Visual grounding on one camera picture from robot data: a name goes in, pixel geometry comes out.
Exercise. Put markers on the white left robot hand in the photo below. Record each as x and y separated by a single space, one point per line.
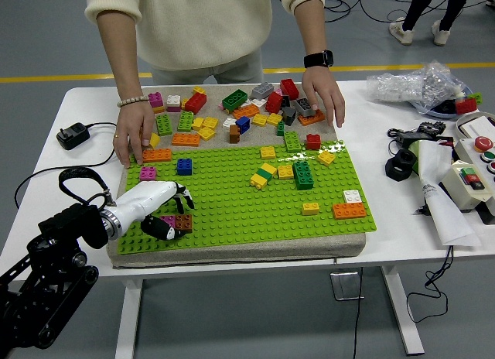
143 198

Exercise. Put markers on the person's right hand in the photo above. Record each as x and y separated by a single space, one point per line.
133 127

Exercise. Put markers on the person's left hand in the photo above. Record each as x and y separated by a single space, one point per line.
323 92

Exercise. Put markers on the pink toy brick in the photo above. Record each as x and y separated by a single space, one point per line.
148 174
169 220
277 91

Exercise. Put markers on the blue toy brick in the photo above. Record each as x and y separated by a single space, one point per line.
243 125
184 167

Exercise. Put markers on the green studded baseplate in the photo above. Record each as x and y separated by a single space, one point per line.
232 212

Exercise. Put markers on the person's left forearm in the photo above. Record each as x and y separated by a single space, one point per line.
313 30

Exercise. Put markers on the person's right forearm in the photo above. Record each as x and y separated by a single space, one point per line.
125 65

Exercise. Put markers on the long grey toy brick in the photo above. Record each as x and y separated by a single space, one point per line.
262 90
302 107

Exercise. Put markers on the yellow curved toy brick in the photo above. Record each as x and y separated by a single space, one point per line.
155 140

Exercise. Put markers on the lime green toy brick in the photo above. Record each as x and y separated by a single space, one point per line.
476 98
185 121
164 124

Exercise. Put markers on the long orange toy brick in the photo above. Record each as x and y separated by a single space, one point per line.
246 111
349 210
185 139
158 155
309 120

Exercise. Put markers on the long red toy brick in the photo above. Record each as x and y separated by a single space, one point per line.
289 89
195 103

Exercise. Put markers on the pink and yellow brick stack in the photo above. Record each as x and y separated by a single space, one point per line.
156 100

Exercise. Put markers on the black toy brick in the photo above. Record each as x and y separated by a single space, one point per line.
285 101

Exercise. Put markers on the dark grey angled brick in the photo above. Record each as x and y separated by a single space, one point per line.
288 115

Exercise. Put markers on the white and pink brick stack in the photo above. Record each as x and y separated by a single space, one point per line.
173 103

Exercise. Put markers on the square red toy brick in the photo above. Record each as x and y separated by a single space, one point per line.
313 142

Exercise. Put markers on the small yellow toy brick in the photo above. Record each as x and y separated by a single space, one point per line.
183 103
199 90

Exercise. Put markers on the small green and white brick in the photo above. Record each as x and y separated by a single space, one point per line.
280 129

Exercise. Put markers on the white toy brick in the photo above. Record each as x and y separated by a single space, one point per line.
229 122
258 102
352 196

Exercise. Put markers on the long dark green brick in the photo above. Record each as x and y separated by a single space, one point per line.
302 175
234 100

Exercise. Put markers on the tall brown toy brick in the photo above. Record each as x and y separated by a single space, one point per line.
234 135

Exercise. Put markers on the yellow and green brick stack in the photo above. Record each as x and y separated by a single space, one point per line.
263 176

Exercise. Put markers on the black wristwatch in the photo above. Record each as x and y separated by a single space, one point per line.
319 59

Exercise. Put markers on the yellow floor tape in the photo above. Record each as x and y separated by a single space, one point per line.
367 68

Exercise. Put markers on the black power adapter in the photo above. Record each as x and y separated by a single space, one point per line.
73 135

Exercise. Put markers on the clear bubble wrap bag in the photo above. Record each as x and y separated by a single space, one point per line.
410 86

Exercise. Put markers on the black power supply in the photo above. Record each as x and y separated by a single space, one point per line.
408 137

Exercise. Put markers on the black gear wheel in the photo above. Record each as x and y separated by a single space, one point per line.
431 127

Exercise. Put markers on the clear blue-rimmed container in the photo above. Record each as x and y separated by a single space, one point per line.
441 115

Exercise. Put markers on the person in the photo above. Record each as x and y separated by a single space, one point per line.
201 26
415 7

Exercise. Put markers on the white table leg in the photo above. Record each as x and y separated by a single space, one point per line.
129 320
403 316

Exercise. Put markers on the grey-brown mat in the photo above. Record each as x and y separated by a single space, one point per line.
270 250

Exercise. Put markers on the small black plug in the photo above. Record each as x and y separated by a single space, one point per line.
421 210

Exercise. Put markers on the white button control box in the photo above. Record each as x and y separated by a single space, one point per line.
470 148

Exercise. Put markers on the white oval case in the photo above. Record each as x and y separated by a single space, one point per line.
479 124

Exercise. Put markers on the white paper sheet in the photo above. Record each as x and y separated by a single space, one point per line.
448 216

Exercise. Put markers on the metal floor plate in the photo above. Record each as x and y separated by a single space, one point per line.
346 285

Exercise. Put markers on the white switch box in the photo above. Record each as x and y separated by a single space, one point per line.
456 187

